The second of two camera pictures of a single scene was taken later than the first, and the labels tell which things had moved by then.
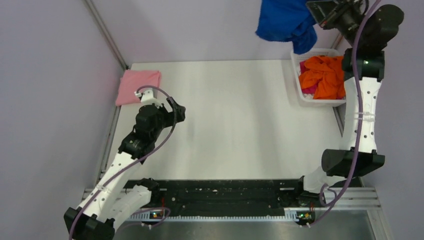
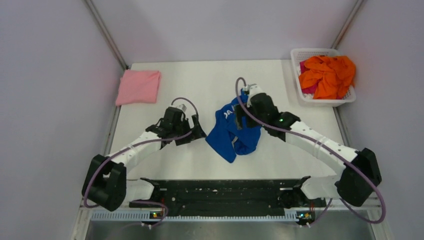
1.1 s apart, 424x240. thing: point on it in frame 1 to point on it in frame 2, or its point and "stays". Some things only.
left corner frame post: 101,23 stays
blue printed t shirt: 288,21 to 226,137
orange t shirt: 328,72 stays
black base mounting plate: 222,197 stays
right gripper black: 325,13 to 239,113
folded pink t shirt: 131,80 stays
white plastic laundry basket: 296,58 stays
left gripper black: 170,115 to 197,130
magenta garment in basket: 311,89 stays
